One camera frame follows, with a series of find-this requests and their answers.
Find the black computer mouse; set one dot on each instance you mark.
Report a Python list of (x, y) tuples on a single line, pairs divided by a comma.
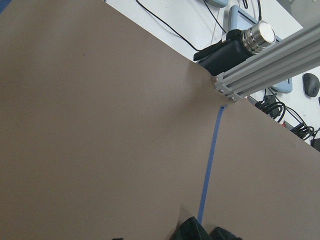
[(311, 84)]

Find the aluminium frame post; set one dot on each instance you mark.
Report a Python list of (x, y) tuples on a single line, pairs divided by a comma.
[(290, 57)]

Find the black graphic t-shirt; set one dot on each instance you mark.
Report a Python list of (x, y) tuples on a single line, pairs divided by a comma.
[(191, 229)]

